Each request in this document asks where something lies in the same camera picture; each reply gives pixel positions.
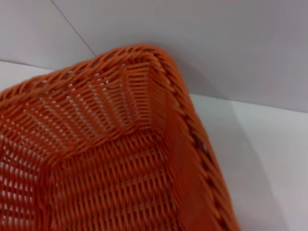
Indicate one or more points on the orange woven plastic basket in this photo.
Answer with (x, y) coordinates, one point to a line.
(108, 173)

